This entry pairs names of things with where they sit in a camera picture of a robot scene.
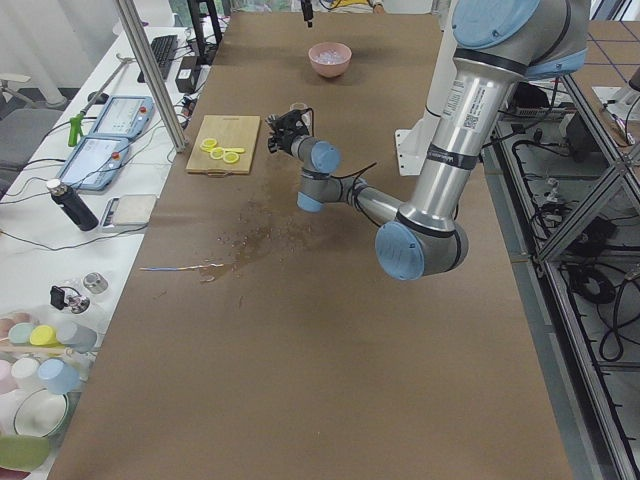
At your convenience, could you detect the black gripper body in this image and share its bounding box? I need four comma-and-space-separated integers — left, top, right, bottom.
277, 127, 303, 150

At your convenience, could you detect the pile of clear ice cubes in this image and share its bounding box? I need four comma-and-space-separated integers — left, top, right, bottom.
313, 49, 348, 65

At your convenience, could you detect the bamboo cutting board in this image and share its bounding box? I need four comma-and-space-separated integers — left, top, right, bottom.
185, 115, 261, 177

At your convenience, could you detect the middle lemon slice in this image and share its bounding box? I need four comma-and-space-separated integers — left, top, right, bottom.
209, 147, 225, 160

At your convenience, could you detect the far lemon slice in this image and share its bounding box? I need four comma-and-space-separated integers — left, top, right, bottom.
200, 138, 218, 152

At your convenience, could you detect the pink bowl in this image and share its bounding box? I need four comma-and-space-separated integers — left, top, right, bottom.
308, 42, 352, 78

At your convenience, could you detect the black power adapter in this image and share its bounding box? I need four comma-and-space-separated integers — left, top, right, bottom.
175, 56, 201, 94

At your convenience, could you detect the black keyboard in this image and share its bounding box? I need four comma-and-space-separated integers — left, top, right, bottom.
151, 35, 178, 80

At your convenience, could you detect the upper teach pendant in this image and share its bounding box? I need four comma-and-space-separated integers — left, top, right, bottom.
89, 96, 154, 140

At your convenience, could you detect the teach pendant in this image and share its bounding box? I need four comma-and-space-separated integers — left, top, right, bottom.
57, 136, 130, 193
89, 96, 154, 140

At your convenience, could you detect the white kitchen scale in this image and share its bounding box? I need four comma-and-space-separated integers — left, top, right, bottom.
100, 194, 157, 233

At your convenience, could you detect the lower teach pendant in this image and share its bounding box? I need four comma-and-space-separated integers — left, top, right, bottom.
57, 136, 130, 193

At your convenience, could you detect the black water bottle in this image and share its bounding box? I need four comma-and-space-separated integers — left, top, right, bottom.
46, 178, 99, 231

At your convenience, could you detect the small steel weight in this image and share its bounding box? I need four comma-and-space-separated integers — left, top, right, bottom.
82, 272, 109, 295

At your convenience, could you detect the grey cup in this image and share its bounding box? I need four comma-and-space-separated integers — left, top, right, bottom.
56, 321, 98, 353

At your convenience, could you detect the yellow cup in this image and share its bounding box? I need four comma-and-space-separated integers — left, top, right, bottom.
29, 324, 60, 347

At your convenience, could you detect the light blue cup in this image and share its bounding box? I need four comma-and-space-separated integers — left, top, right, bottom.
37, 358, 80, 395

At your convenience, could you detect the mint green cup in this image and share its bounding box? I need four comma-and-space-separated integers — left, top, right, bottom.
8, 322, 35, 346

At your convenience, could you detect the white cup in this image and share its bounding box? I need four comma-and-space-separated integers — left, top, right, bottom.
11, 357, 44, 392

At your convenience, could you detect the white green rimmed bowl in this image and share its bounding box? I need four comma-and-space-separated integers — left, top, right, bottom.
13, 389, 70, 437

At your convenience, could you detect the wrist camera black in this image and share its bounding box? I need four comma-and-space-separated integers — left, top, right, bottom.
276, 109, 308, 131

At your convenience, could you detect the lemon slice near handle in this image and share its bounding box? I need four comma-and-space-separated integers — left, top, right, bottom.
223, 152, 240, 164

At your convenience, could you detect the aluminium frame post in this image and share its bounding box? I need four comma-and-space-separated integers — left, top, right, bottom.
115, 0, 187, 153

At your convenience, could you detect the green handled grabber tool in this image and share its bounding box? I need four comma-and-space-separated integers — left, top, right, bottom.
67, 53, 135, 147

